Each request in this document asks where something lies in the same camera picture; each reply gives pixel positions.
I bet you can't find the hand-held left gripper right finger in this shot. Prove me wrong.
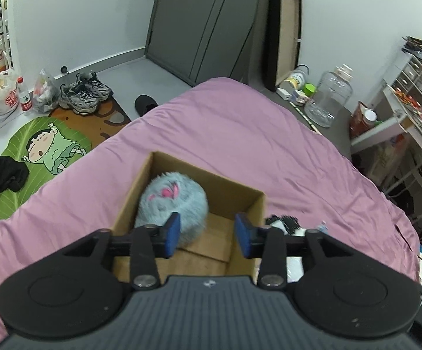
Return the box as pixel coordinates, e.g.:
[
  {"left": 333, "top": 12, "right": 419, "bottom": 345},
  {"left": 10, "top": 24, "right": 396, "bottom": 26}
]
[{"left": 235, "top": 213, "right": 354, "bottom": 289}]

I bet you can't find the white jar yellow label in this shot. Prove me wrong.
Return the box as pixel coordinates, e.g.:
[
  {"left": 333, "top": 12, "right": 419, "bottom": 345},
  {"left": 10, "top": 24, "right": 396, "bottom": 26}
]
[{"left": 282, "top": 65, "right": 310, "bottom": 92}]

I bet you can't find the red label water bottle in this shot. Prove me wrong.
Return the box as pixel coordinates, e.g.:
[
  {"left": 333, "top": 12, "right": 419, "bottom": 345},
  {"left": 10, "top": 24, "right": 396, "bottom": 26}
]
[{"left": 16, "top": 77, "right": 33, "bottom": 113}]

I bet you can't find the black and white plush toy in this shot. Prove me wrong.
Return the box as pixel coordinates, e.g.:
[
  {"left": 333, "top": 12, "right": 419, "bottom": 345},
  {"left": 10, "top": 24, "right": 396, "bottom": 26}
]
[{"left": 264, "top": 215, "right": 308, "bottom": 237}]

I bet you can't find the white shelf unit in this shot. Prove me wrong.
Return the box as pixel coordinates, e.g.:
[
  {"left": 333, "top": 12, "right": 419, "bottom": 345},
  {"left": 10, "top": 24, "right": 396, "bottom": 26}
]
[{"left": 0, "top": 0, "right": 15, "bottom": 70}]

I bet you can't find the red snack bag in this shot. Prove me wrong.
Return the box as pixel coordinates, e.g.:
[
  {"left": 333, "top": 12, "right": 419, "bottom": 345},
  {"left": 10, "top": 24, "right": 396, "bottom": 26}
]
[{"left": 349, "top": 101, "right": 370, "bottom": 137}]

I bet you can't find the large clear water jug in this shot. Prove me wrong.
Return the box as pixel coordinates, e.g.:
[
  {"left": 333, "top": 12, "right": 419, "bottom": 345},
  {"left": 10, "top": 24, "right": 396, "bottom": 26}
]
[{"left": 304, "top": 65, "right": 354, "bottom": 128}]

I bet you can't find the grey sneaker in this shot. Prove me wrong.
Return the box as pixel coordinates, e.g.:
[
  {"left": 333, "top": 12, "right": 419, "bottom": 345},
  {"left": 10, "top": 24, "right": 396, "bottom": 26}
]
[
  {"left": 74, "top": 72, "right": 114, "bottom": 101},
  {"left": 59, "top": 84, "right": 100, "bottom": 114}
]

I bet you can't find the white crumpled cloth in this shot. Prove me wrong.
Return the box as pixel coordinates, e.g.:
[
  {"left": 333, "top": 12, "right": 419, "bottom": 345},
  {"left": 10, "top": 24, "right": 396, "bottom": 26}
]
[{"left": 287, "top": 256, "right": 307, "bottom": 282}]

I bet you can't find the grey drawer organizer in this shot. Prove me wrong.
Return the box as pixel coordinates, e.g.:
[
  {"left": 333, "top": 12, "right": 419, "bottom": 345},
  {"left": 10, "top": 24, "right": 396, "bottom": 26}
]
[{"left": 393, "top": 53, "right": 422, "bottom": 92}]

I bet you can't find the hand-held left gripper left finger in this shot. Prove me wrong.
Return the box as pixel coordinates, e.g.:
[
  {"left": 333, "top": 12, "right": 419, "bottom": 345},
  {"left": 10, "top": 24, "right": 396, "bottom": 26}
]
[{"left": 62, "top": 212, "right": 181, "bottom": 289}]

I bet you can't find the grey fluffy plush toy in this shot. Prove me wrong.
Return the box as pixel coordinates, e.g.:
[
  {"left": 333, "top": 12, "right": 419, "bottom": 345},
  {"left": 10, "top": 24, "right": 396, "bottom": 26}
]
[{"left": 134, "top": 171, "right": 209, "bottom": 250}]

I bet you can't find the brown cardboard box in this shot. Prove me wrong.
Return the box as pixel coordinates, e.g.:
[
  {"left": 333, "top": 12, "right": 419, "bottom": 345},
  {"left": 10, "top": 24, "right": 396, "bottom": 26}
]
[{"left": 111, "top": 150, "right": 267, "bottom": 285}]

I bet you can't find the light wooden stick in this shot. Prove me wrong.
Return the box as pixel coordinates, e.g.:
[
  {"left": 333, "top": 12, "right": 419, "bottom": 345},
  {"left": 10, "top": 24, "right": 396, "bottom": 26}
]
[{"left": 289, "top": 100, "right": 321, "bottom": 134}]

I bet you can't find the grey wardrobe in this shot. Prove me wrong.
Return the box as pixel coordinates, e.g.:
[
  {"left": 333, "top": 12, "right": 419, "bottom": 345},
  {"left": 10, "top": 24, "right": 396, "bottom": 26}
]
[{"left": 145, "top": 0, "right": 273, "bottom": 87}]

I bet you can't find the clear plastic trash bag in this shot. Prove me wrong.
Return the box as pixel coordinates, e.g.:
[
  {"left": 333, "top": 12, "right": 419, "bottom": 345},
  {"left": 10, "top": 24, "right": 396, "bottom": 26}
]
[{"left": 32, "top": 69, "right": 59, "bottom": 113}]

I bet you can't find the white desk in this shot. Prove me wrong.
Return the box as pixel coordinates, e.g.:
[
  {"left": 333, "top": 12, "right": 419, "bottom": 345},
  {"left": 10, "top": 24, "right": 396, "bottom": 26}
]
[{"left": 349, "top": 84, "right": 422, "bottom": 227}]

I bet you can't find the black framed brown board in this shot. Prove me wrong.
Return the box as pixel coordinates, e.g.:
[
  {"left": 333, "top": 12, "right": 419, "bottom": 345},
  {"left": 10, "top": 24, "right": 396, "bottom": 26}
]
[{"left": 262, "top": 0, "right": 303, "bottom": 92}]

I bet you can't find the grey bedside board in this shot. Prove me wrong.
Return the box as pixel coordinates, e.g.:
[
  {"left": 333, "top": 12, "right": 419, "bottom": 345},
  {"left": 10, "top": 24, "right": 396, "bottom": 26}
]
[{"left": 277, "top": 91, "right": 354, "bottom": 157}]

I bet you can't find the beige paper bag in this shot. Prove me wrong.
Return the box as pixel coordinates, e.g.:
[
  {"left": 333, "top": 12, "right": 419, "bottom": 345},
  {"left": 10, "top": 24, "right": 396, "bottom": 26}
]
[{"left": 369, "top": 135, "right": 412, "bottom": 186}]

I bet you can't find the black slipper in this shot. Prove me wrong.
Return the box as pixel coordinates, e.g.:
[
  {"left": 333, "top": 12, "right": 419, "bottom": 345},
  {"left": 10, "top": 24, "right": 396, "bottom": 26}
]
[{"left": 134, "top": 95, "right": 159, "bottom": 117}]

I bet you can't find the pink bed sheet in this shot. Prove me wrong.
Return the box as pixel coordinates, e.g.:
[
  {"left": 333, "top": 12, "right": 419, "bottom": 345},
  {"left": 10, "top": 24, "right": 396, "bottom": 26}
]
[{"left": 0, "top": 77, "right": 421, "bottom": 340}]

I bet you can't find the green cartoon floor mat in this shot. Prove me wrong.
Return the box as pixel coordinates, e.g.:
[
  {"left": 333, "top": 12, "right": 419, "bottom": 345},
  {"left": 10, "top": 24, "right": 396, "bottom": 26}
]
[{"left": 0, "top": 117, "right": 91, "bottom": 221}]

